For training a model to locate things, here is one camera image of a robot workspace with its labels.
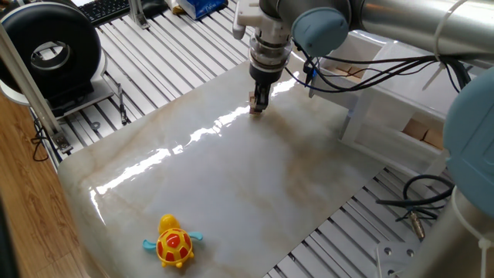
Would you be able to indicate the short aluminium profile post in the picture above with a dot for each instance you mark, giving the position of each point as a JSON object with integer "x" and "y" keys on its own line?
{"x": 137, "y": 13}

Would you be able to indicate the white plastic drawer cabinet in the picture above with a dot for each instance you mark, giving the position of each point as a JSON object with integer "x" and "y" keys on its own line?
{"x": 401, "y": 108}

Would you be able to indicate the marble pattern table board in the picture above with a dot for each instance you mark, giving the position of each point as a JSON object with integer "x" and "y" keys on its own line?
{"x": 231, "y": 173}

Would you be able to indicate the black pouch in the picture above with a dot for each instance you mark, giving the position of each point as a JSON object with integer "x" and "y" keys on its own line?
{"x": 154, "y": 7}

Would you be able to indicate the white zip tie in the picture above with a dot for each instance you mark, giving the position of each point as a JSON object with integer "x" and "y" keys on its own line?
{"x": 482, "y": 243}
{"x": 440, "y": 38}

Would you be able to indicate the black hand tool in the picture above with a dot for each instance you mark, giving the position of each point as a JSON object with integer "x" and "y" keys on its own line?
{"x": 122, "y": 104}

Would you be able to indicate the metal washer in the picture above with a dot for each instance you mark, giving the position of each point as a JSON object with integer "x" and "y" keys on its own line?
{"x": 92, "y": 125}

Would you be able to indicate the long aluminium profile post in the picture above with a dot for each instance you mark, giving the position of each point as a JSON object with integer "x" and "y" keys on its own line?
{"x": 27, "y": 85}

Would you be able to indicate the blue plastic package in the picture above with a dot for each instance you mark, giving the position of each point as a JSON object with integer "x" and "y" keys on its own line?
{"x": 200, "y": 7}

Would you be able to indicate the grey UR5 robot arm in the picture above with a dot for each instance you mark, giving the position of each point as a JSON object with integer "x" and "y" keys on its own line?
{"x": 405, "y": 23}

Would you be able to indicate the black computer keyboard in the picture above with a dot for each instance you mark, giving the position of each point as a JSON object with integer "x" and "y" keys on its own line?
{"x": 104, "y": 9}

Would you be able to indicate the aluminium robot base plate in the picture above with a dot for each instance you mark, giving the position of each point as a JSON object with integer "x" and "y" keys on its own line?
{"x": 393, "y": 256}

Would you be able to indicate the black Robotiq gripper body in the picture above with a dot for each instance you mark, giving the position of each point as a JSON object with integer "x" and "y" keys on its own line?
{"x": 266, "y": 75}

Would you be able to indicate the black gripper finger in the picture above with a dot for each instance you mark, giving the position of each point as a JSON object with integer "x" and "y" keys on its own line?
{"x": 264, "y": 96}
{"x": 255, "y": 96}

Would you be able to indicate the yellow orange turtle toy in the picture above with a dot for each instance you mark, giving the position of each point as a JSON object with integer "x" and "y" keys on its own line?
{"x": 173, "y": 245}

